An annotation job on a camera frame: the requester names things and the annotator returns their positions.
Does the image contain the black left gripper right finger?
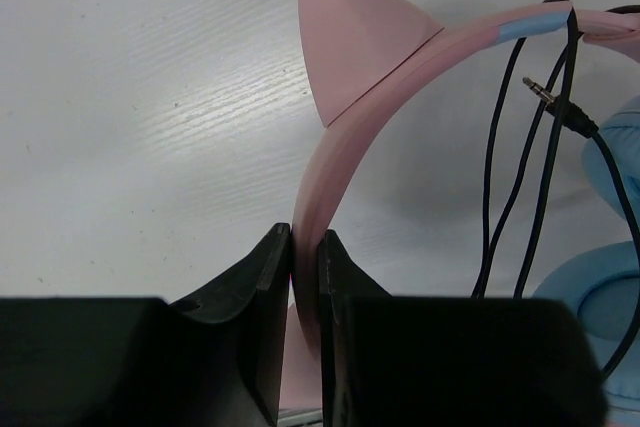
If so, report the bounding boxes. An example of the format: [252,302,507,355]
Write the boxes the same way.
[317,230,391,426]

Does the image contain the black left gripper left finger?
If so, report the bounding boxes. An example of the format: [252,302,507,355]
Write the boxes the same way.
[171,223,291,426]

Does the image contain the pink blue cat-ear headphones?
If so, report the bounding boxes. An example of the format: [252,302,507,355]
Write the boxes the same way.
[280,0,639,409]

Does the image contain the black audio cable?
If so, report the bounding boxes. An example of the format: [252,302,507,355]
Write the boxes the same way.
[469,0,640,391]

